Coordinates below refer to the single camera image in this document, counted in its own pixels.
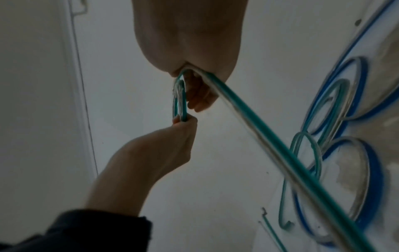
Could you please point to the person's left hand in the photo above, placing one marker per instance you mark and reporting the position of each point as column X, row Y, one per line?
column 156, row 155

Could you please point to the clear blue striped tube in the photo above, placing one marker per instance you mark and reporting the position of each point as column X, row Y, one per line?
column 375, row 172

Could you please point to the person's left forearm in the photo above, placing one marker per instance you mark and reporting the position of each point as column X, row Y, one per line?
column 124, row 194

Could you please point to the person's right hand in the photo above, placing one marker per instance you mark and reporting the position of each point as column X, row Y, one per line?
column 187, row 37

